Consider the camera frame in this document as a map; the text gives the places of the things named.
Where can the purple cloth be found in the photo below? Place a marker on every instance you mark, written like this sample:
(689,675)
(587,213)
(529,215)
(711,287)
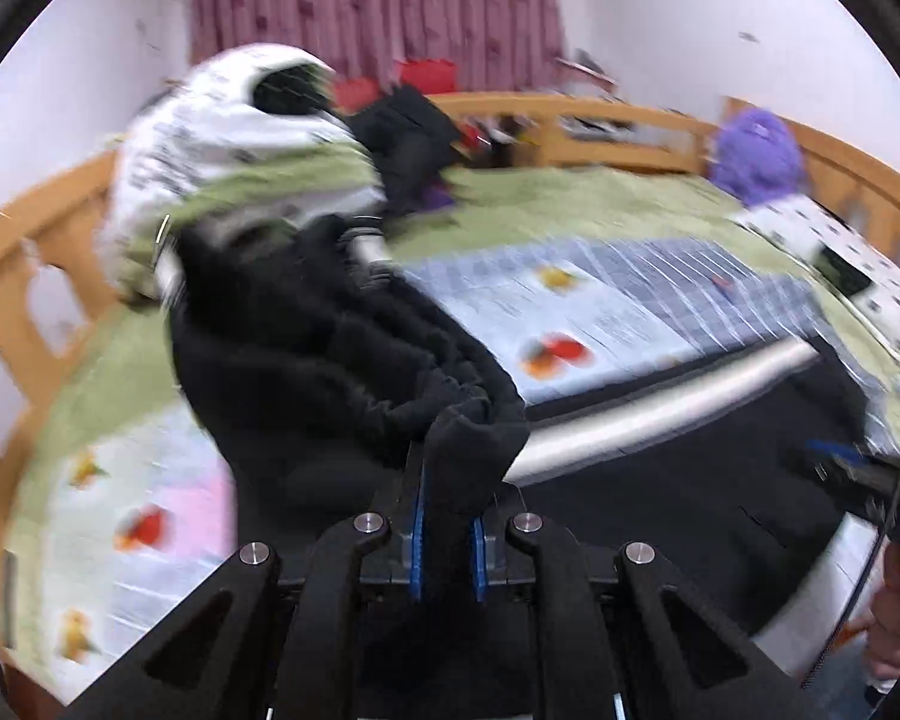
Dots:
(439,199)

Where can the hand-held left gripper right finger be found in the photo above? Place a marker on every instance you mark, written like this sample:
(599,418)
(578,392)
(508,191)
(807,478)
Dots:
(480,562)

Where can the black garment pile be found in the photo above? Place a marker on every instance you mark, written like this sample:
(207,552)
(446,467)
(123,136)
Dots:
(412,142)

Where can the purple plush toy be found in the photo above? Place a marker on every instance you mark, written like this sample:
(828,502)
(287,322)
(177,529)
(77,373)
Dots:
(757,154)

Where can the person's right hand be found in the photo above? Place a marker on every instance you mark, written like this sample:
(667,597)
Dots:
(896,630)

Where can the pink patterned curtain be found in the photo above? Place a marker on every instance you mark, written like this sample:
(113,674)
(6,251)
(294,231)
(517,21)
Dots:
(375,7)

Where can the white floral quilt bundle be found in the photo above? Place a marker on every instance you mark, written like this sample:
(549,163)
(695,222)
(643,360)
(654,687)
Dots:
(195,135)

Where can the white floral pillow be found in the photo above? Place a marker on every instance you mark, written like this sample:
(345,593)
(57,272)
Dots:
(862,240)

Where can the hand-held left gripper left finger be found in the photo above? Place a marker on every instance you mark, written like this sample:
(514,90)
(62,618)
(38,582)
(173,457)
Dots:
(418,544)

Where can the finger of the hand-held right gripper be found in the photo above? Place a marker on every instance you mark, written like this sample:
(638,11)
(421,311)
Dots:
(832,456)

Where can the fruit printed plastic mat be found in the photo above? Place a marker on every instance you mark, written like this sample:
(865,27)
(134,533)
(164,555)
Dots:
(615,315)

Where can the person's jeans leg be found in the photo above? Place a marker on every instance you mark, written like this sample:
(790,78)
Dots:
(844,690)

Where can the wooden bed frame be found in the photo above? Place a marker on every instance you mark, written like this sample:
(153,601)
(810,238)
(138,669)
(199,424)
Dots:
(630,127)

